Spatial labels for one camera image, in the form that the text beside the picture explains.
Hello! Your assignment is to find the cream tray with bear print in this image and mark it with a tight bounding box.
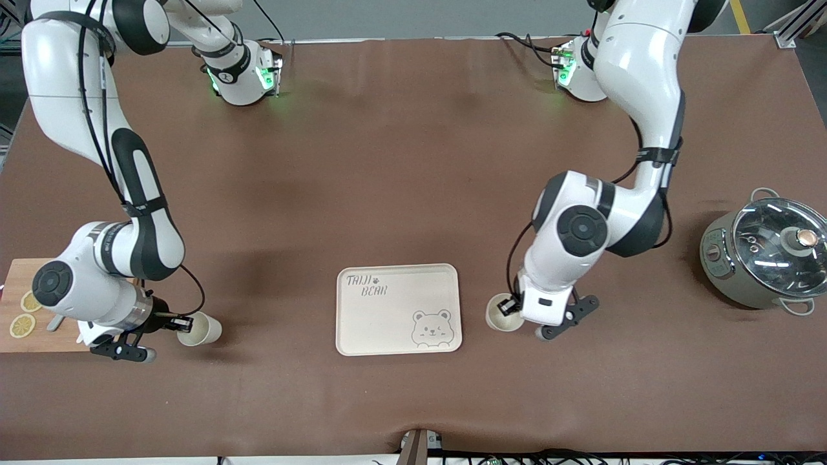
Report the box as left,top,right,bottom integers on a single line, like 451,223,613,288
335,263,463,357

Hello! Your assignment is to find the aluminium frame profile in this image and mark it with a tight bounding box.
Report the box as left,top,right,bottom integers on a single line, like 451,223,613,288
766,0,827,49

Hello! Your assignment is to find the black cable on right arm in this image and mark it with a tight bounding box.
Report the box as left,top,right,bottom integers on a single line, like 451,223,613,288
178,262,207,318

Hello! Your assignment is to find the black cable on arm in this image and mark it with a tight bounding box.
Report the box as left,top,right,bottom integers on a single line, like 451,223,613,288
178,262,207,318
505,221,537,298

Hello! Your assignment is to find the grey-green electric pot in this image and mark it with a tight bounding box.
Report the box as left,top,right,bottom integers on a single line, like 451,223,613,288
700,187,827,317

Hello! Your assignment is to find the black cable at right base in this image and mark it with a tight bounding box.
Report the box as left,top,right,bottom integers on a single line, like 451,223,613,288
252,0,286,45

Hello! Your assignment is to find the black cable at base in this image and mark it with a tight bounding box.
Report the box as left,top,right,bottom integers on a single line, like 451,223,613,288
496,31,563,68
252,0,286,45

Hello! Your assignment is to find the glass pot lid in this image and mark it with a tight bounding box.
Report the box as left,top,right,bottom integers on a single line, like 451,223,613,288
732,198,827,289

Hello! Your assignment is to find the white plastic cup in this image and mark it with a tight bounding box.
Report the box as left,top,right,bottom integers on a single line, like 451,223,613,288
485,293,525,333
177,312,223,347

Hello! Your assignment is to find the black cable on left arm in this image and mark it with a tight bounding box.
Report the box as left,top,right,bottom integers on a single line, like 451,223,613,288
505,221,537,298

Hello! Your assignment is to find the bamboo cutting board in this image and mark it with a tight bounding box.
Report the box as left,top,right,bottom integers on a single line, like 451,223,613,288
0,258,143,353

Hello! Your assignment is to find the black cable at left base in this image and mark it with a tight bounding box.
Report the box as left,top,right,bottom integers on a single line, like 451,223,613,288
496,31,563,68

